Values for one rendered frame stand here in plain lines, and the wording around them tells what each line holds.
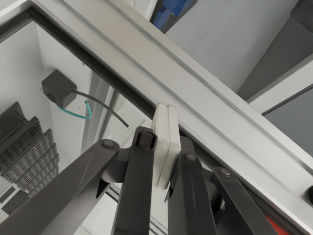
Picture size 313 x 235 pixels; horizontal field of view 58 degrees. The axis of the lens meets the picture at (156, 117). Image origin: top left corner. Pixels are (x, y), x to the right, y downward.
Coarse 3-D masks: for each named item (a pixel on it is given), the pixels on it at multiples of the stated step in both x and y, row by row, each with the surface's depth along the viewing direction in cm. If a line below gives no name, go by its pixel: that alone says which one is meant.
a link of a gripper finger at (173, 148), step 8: (168, 112) 20; (176, 112) 21; (168, 120) 19; (176, 120) 19; (168, 128) 18; (176, 128) 18; (168, 136) 17; (176, 136) 17; (168, 144) 16; (176, 144) 16; (168, 152) 16; (176, 152) 16; (168, 160) 16; (168, 168) 16; (160, 176) 16; (168, 176) 16; (160, 184) 16; (168, 184) 16
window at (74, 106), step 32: (32, 32) 30; (0, 64) 28; (32, 64) 29; (64, 64) 30; (0, 96) 27; (32, 96) 28; (64, 96) 29; (96, 96) 30; (0, 128) 26; (32, 128) 27; (64, 128) 28; (96, 128) 29; (128, 128) 30; (0, 160) 25; (32, 160) 26; (64, 160) 27; (0, 192) 24; (32, 192) 25; (160, 192) 28; (96, 224) 26; (160, 224) 27
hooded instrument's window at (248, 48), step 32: (160, 0) 78; (192, 0) 72; (224, 0) 66; (256, 0) 62; (288, 0) 57; (192, 32) 79; (224, 32) 73; (256, 32) 67; (288, 32) 62; (224, 64) 81; (256, 64) 74; (288, 64) 68
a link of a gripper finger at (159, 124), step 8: (160, 104) 21; (160, 112) 20; (152, 120) 22; (160, 120) 18; (152, 128) 20; (160, 128) 17; (160, 136) 16; (160, 144) 15; (160, 152) 16; (160, 160) 16; (160, 168) 16; (152, 184) 16
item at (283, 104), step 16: (128, 0) 83; (144, 0) 79; (144, 16) 84; (304, 64) 64; (288, 80) 69; (304, 80) 66; (256, 96) 81; (272, 96) 76; (288, 96) 72; (304, 96) 69; (272, 112) 79; (288, 112) 76; (304, 112) 73; (288, 128) 80; (304, 128) 76; (304, 144) 81
